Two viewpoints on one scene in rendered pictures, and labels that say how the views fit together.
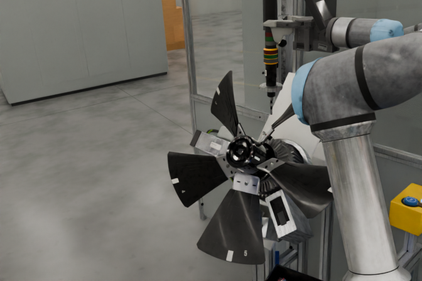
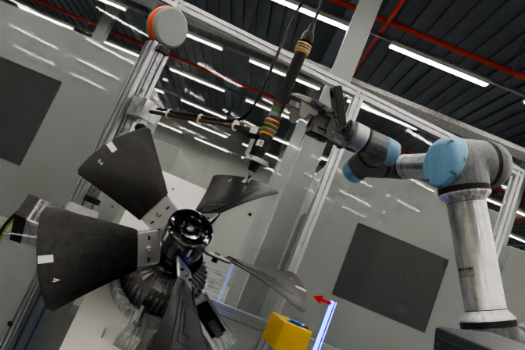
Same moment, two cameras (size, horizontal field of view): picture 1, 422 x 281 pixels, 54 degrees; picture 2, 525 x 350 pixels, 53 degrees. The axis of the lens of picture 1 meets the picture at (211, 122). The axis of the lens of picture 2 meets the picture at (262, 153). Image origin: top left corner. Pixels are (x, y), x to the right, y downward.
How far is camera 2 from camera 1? 1.27 m
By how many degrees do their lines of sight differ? 66
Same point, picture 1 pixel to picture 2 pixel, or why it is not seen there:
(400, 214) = (291, 335)
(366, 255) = (501, 293)
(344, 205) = (487, 251)
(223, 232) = (179, 336)
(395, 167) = not seen: hidden behind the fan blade
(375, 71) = (507, 158)
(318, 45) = (334, 137)
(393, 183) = not seen: hidden behind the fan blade
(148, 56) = not seen: outside the picture
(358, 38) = (379, 144)
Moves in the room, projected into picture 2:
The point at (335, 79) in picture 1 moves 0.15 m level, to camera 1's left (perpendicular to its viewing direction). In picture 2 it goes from (486, 154) to (482, 128)
